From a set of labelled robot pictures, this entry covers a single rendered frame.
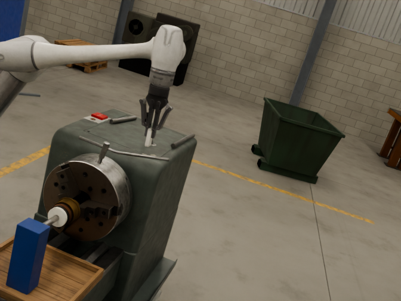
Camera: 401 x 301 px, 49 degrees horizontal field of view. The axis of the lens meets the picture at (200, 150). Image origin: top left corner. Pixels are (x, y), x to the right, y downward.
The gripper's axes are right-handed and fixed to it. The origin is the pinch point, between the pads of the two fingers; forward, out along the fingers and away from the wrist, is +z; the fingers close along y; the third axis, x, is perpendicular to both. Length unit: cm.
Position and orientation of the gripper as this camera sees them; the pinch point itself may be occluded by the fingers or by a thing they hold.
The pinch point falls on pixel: (149, 137)
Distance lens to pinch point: 168.4
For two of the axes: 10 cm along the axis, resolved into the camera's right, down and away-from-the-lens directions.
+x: 2.5, -2.3, 9.4
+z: -2.2, 9.3, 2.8
